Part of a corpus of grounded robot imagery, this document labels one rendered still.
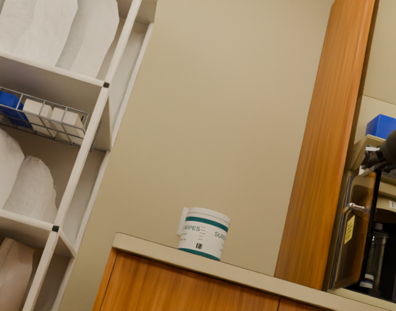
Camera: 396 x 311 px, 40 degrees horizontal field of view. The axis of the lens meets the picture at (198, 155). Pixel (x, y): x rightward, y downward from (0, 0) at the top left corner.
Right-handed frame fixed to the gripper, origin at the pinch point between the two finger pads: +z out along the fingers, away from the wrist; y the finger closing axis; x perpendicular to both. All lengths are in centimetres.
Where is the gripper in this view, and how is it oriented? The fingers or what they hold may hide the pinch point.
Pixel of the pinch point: (366, 168)
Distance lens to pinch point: 162.3
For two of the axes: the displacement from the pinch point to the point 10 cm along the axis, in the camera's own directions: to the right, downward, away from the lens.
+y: -9.6, -2.8, -0.6
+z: -1.4, 2.9, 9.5
